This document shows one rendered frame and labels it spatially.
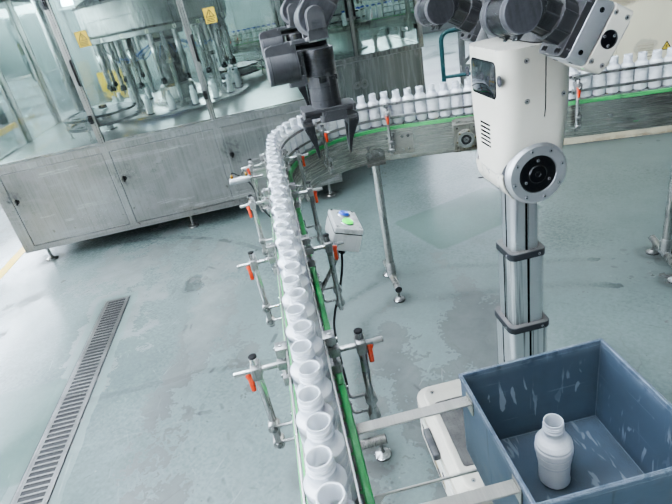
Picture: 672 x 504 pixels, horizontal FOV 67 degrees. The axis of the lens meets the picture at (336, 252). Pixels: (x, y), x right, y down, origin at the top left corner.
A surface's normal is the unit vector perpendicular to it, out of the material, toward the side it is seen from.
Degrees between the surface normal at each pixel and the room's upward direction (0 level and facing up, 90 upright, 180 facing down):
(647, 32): 90
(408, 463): 0
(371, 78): 90
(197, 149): 90
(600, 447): 0
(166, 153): 90
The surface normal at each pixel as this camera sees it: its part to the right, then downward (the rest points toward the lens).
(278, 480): -0.18, -0.87
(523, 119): 0.18, 0.59
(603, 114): -0.15, 0.48
